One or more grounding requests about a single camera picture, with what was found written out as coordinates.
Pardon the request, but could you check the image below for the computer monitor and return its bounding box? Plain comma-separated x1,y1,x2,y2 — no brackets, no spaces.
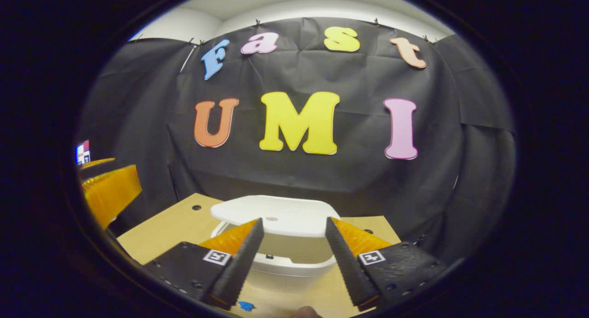
75,140,91,166

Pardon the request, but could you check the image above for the white desktop garbage bin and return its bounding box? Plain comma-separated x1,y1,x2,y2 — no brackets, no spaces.
210,195,341,291

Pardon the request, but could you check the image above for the black backdrop cloth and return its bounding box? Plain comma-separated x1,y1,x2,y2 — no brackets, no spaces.
76,17,516,263

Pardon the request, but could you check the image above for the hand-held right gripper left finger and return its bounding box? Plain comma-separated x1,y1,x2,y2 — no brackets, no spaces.
144,218,265,309

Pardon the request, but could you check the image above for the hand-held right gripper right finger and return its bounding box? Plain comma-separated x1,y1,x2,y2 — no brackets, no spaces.
325,217,447,309

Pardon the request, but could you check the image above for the wooden desktop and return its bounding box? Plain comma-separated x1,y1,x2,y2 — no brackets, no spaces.
117,193,402,318

